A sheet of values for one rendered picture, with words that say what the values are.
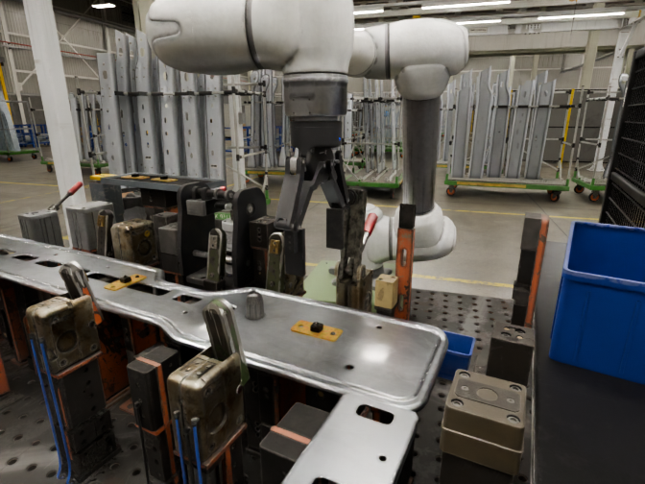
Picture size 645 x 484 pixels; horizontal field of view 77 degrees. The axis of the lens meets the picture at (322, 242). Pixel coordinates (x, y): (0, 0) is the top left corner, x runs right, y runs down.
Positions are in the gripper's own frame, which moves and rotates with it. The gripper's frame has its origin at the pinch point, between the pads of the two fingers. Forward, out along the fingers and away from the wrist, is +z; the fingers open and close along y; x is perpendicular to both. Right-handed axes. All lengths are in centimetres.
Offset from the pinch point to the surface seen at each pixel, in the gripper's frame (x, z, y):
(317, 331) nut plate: 0.4, 13.3, 0.9
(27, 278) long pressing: -69, 14, 8
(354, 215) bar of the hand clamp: 0.1, -2.8, -15.5
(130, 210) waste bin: -255, 52, -166
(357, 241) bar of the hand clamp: 1.4, 1.6, -13.8
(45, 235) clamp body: -102, 14, -16
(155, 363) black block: -18.3, 14.8, 17.7
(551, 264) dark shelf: 36, 11, -45
